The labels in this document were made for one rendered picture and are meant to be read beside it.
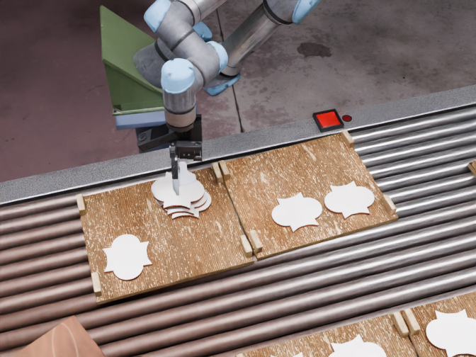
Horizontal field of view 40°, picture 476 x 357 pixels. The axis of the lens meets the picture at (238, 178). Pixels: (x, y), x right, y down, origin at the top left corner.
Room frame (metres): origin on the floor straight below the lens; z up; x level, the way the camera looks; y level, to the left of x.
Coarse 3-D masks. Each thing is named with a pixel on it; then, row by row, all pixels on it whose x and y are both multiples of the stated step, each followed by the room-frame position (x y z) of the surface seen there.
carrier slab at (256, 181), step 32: (256, 160) 1.30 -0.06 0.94; (288, 160) 1.30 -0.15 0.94; (320, 160) 1.30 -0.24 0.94; (352, 160) 1.30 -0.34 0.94; (256, 192) 1.18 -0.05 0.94; (288, 192) 1.18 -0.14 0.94; (320, 192) 1.18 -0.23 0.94; (256, 224) 1.06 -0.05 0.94; (320, 224) 1.06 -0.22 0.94; (352, 224) 1.06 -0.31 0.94; (384, 224) 1.07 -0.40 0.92; (256, 256) 0.96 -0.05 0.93
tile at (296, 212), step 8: (280, 200) 1.14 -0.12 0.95; (288, 200) 1.14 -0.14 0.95; (296, 200) 1.14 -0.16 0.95; (304, 200) 1.14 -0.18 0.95; (312, 200) 1.14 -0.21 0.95; (280, 208) 1.11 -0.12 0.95; (288, 208) 1.11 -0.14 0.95; (296, 208) 1.11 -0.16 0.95; (304, 208) 1.11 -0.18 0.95; (312, 208) 1.11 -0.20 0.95; (320, 208) 1.11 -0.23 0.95; (272, 216) 1.08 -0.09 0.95; (280, 216) 1.08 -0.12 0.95; (288, 216) 1.08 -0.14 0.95; (296, 216) 1.08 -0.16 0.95; (304, 216) 1.08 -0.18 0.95; (312, 216) 1.08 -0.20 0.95; (280, 224) 1.06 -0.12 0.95; (288, 224) 1.06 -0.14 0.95; (296, 224) 1.06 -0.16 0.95; (304, 224) 1.06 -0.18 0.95; (312, 224) 1.06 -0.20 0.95
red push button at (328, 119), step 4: (332, 112) 1.51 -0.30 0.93; (320, 116) 1.49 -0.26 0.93; (324, 116) 1.49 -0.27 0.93; (328, 116) 1.49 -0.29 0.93; (332, 116) 1.49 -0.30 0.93; (320, 120) 1.48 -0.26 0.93; (324, 120) 1.48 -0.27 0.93; (328, 120) 1.48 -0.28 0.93; (332, 120) 1.48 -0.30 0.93; (336, 120) 1.48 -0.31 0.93; (324, 124) 1.46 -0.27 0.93; (328, 124) 1.46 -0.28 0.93; (332, 124) 1.46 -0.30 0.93; (336, 124) 1.46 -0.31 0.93
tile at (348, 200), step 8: (352, 184) 1.20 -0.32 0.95; (336, 192) 1.17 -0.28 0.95; (344, 192) 1.17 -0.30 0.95; (352, 192) 1.17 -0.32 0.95; (360, 192) 1.17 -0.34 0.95; (368, 192) 1.17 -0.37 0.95; (328, 200) 1.14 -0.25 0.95; (336, 200) 1.14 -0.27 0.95; (344, 200) 1.14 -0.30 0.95; (352, 200) 1.14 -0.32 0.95; (360, 200) 1.14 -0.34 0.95; (368, 200) 1.14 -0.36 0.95; (328, 208) 1.11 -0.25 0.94; (336, 208) 1.11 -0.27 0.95; (344, 208) 1.11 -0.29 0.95; (352, 208) 1.11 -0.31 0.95; (360, 208) 1.11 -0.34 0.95; (344, 216) 1.08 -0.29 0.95
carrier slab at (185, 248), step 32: (128, 192) 1.18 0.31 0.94; (224, 192) 1.18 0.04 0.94; (96, 224) 1.07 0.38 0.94; (128, 224) 1.07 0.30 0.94; (160, 224) 1.07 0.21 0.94; (192, 224) 1.06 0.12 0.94; (224, 224) 1.06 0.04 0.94; (96, 256) 0.96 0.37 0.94; (160, 256) 0.96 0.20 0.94; (192, 256) 0.96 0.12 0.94; (224, 256) 0.96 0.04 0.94; (128, 288) 0.86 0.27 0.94
